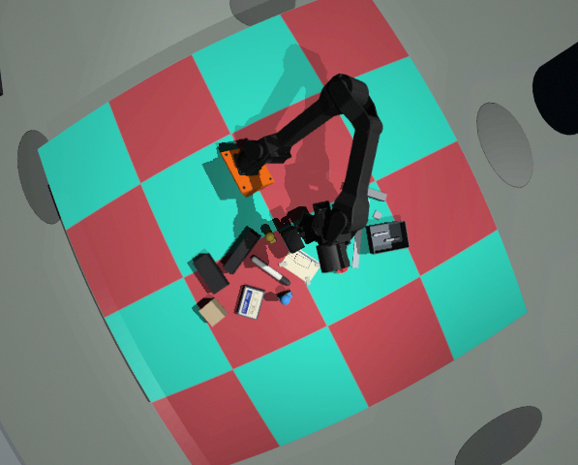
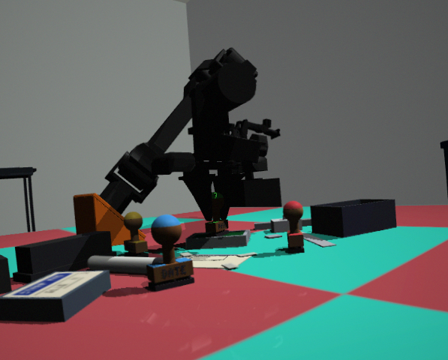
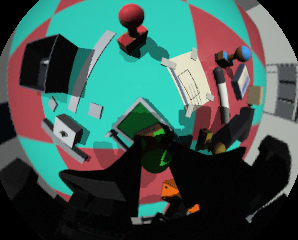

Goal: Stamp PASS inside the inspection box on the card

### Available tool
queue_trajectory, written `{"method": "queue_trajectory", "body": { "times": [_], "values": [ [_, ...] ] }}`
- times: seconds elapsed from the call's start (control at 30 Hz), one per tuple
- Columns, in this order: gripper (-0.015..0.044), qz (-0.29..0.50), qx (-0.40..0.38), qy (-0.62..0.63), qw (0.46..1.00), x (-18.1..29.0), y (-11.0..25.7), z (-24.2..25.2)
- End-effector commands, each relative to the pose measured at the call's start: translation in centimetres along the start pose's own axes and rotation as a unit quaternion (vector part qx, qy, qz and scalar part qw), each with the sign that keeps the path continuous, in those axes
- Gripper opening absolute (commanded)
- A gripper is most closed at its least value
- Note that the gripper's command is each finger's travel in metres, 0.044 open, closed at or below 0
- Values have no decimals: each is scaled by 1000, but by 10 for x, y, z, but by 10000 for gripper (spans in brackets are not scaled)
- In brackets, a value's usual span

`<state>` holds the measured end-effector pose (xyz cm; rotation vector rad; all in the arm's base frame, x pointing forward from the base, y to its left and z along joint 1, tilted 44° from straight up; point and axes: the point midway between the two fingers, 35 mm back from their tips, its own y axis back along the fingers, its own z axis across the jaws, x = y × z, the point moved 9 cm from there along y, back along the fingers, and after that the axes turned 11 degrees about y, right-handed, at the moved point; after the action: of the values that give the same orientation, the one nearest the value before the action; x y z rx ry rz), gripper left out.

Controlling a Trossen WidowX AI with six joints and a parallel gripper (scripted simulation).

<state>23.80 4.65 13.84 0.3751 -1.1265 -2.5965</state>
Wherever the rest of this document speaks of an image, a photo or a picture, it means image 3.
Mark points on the brown date stamp with blue top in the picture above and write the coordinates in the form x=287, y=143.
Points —
x=242, y=54

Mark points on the white cylinder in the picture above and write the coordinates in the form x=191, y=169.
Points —
x=225, y=111

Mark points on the brown rubber stamp with yellow top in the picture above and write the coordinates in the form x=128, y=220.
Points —
x=204, y=141

